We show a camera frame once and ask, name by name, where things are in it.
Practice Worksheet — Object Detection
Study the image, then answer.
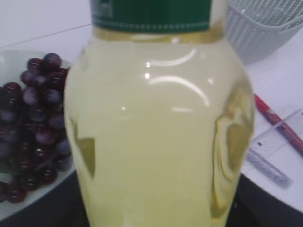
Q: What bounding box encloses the red glitter pen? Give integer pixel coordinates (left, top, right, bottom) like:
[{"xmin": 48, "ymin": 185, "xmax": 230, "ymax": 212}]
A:
[{"xmin": 254, "ymin": 94, "xmax": 303, "ymax": 156}]

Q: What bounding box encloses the green plastic woven basket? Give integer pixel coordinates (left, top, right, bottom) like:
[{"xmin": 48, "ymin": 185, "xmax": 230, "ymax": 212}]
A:
[{"xmin": 226, "ymin": 0, "xmax": 303, "ymax": 64}]

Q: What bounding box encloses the yellow oil bottle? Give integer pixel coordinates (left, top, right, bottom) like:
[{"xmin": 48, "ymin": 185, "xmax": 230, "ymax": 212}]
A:
[{"xmin": 64, "ymin": 0, "xmax": 255, "ymax": 227}]

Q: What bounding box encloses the clear plastic ruler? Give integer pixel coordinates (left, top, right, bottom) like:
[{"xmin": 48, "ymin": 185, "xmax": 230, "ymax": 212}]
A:
[{"xmin": 250, "ymin": 109, "xmax": 303, "ymax": 166}]

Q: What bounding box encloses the silver glitter pen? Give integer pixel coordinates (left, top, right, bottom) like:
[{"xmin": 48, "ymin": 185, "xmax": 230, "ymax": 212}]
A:
[{"xmin": 246, "ymin": 149, "xmax": 293, "ymax": 189}]

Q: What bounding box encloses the green wavy plastic plate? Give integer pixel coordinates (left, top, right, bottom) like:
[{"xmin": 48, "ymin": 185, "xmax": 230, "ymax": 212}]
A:
[{"xmin": 0, "ymin": 50, "xmax": 79, "ymax": 219}]

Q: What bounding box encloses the purple artificial grape bunch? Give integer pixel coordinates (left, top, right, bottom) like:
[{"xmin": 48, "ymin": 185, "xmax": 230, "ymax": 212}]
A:
[{"xmin": 0, "ymin": 52, "xmax": 73, "ymax": 204}]

